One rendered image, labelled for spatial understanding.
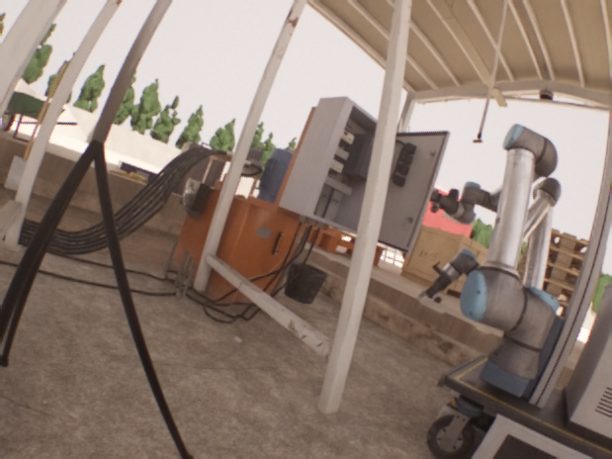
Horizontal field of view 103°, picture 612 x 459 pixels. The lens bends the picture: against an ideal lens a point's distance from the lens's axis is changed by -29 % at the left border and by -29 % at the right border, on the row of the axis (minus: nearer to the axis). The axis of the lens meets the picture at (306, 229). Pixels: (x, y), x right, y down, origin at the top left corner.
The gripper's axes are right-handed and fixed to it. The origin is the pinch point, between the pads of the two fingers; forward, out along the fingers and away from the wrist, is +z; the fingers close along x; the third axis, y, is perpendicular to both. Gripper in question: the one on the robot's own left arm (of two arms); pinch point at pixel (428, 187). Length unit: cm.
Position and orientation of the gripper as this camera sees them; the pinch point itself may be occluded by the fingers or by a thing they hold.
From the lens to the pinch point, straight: 158.5
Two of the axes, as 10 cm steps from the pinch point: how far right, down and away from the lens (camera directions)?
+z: -8.3, -2.9, -4.7
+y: -3.5, 9.4, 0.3
